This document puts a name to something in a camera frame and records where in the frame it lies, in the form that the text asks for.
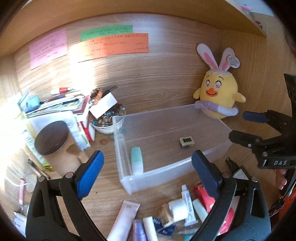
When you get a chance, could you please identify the red foil packet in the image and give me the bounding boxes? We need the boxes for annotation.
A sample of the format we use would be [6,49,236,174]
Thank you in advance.
[194,181,235,235]

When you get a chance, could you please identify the eyeglasses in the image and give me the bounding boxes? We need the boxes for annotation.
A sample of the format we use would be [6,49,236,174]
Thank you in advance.
[20,173,37,216]

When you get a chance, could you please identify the clear plastic storage bin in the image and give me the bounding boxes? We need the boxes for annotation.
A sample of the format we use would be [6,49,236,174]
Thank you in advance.
[113,104,231,194]

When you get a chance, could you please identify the white paper card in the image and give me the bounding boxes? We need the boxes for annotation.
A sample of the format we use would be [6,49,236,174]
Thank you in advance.
[89,92,117,118]

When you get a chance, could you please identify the red white box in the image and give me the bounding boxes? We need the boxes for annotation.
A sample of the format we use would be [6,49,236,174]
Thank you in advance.
[80,120,95,142]

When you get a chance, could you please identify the pink sticky note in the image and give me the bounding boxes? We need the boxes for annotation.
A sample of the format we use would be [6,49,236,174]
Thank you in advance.
[29,28,68,70]

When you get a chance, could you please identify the silver metal clip tool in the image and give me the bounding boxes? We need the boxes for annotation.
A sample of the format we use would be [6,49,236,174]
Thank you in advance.
[28,159,51,180]

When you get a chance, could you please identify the blue white cardboard box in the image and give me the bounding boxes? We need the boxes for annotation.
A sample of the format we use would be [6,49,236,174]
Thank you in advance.
[13,212,27,237]

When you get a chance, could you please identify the white charging cable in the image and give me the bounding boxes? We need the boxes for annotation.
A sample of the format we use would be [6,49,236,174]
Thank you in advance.
[5,177,31,188]

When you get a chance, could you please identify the white slim tube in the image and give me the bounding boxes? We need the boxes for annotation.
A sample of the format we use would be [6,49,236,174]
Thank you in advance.
[143,216,158,241]

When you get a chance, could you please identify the blue razor blade box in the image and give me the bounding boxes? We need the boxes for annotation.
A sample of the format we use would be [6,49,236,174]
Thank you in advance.
[152,217,177,238]

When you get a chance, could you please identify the green sticky note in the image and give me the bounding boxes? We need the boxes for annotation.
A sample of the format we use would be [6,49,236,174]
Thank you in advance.
[80,25,133,41]

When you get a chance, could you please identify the green label bottle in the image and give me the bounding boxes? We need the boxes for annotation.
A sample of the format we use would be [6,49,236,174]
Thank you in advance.
[23,130,53,172]

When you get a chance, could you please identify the white ointment tube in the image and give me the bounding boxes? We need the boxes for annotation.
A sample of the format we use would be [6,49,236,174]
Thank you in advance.
[181,184,198,227]

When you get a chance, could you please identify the pink white cosmetic tube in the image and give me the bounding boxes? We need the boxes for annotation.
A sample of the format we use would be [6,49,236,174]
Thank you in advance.
[107,200,140,241]

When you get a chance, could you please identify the yellow chick bunny plush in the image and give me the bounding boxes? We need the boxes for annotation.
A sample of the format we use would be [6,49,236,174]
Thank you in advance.
[193,43,246,120]

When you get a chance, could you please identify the person's right hand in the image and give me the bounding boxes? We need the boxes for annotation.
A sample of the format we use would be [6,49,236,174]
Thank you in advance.
[275,169,287,190]

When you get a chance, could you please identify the white bowl of beads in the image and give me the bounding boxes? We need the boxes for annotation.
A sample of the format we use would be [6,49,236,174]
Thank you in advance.
[90,103,126,134]

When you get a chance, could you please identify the stack of books and papers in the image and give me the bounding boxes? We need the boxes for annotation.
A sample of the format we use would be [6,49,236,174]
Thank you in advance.
[21,91,89,118]

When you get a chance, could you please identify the beige mug with brown lid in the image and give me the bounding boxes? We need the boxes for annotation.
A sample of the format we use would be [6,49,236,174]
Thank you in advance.
[35,120,88,176]

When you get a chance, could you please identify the pink lip balm stick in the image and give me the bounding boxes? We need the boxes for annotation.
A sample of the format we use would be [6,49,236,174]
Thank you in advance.
[18,179,25,206]

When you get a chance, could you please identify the teal white small tube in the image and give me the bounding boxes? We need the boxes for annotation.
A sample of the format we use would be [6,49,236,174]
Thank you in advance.
[130,147,144,175]

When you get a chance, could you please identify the small brown dotted eraser block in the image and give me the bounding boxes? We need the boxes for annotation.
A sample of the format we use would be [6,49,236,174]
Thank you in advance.
[179,136,195,149]

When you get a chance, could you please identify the orange sticky note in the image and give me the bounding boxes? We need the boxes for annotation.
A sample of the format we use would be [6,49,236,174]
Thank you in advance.
[74,33,149,62]

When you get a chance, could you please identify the round white sponge roll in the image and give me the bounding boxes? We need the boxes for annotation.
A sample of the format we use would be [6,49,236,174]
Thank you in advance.
[168,199,188,222]

